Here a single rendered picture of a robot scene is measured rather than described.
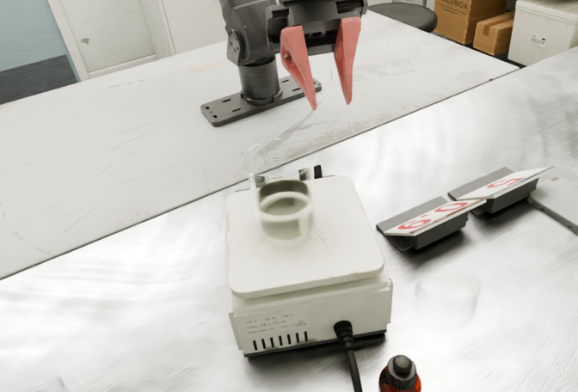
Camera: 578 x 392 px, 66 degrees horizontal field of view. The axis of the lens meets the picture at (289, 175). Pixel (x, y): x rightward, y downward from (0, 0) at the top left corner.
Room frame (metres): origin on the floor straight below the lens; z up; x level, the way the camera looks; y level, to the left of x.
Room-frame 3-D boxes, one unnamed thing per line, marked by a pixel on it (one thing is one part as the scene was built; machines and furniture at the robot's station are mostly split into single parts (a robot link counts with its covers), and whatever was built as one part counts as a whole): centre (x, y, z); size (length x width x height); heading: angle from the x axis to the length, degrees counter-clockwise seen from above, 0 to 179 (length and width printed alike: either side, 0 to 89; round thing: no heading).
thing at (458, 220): (0.34, -0.14, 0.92); 0.09 x 0.06 x 0.04; 112
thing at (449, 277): (0.25, -0.13, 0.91); 0.06 x 0.06 x 0.02
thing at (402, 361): (0.15, -0.06, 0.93); 0.03 x 0.03 x 0.07
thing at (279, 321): (0.30, 0.00, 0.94); 0.22 x 0.13 x 0.08; 4
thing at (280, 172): (0.28, 0.00, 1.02); 0.06 x 0.05 x 0.08; 110
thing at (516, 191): (0.37, -0.23, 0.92); 0.09 x 0.06 x 0.04; 112
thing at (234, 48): (0.66, 0.02, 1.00); 0.09 x 0.06 x 0.06; 117
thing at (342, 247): (0.27, 0.00, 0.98); 0.12 x 0.12 x 0.01; 4
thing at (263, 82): (0.67, 0.03, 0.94); 0.20 x 0.07 x 0.08; 115
